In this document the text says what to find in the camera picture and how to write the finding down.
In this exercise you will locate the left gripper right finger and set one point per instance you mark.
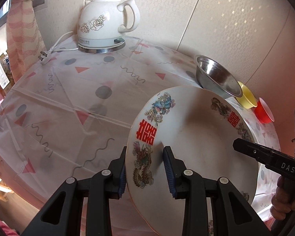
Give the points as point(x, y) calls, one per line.
point(232, 214)

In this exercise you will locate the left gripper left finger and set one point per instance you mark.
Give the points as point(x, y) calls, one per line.
point(62, 213)

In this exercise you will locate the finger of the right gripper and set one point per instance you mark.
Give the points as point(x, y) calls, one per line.
point(247, 148)

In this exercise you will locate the red plastic bowl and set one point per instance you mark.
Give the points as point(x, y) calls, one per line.
point(263, 113)

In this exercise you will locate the yellow plastic bowl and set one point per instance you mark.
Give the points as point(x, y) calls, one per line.
point(247, 100)

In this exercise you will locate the large white dragon plate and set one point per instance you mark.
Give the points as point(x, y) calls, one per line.
point(200, 127)

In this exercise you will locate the stainless steel bowl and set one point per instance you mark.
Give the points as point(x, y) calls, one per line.
point(213, 76)

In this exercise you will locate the person's right hand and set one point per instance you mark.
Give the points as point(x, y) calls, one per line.
point(282, 202)

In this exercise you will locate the patterned white tablecloth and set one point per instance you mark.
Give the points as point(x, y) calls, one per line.
point(71, 116)

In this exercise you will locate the pink striped curtain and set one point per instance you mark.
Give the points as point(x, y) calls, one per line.
point(24, 40)

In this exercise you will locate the white ceramic electric kettle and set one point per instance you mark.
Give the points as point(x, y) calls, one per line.
point(103, 23)

